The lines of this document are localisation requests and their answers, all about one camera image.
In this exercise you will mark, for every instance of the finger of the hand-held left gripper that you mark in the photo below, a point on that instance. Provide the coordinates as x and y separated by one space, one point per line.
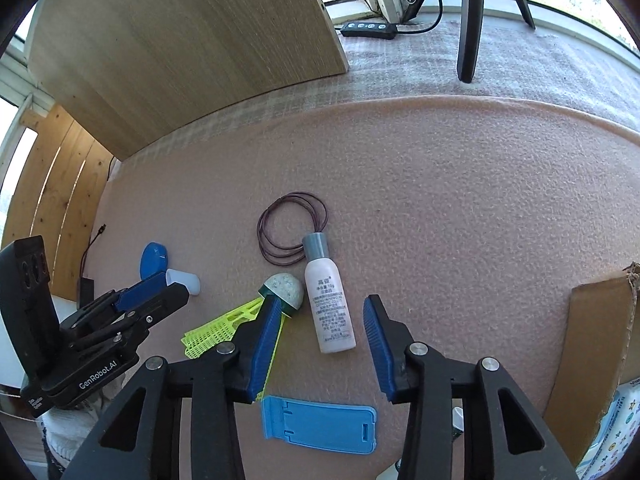
160 307
140 290

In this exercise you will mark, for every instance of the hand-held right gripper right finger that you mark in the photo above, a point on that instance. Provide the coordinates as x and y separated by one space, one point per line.
380 350

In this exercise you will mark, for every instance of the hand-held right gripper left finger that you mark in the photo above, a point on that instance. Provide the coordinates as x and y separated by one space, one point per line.
262 355

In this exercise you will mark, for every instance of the white lotion bottle grey cap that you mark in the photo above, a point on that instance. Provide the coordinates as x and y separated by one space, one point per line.
330 305

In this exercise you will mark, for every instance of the yellow-green shuttlecock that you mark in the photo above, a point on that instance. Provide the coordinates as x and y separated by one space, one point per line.
285 290

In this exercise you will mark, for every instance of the blue phone stand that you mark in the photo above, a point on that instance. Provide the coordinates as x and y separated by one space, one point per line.
320 425

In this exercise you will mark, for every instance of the cardboard box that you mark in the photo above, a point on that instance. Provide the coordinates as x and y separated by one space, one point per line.
595 340

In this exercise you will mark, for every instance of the person's left hand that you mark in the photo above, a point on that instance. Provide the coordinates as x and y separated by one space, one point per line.
62 435

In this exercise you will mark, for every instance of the small white object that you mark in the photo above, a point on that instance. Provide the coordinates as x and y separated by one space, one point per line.
457 417

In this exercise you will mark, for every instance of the slatted wooden panel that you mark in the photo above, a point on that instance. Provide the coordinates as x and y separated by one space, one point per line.
55 185

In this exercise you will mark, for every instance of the pink felt mat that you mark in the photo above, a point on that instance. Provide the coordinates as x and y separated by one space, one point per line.
450 210

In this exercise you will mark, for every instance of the light wooden board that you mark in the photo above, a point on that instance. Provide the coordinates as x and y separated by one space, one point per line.
175 50

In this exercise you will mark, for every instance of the patterned sticker sheet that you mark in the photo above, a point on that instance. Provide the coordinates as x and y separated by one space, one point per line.
620 430

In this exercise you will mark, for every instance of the plaid blanket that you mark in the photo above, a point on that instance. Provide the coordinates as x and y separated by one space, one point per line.
425 60

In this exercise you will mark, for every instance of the black tripod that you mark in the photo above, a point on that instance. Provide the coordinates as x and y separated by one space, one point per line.
470 35

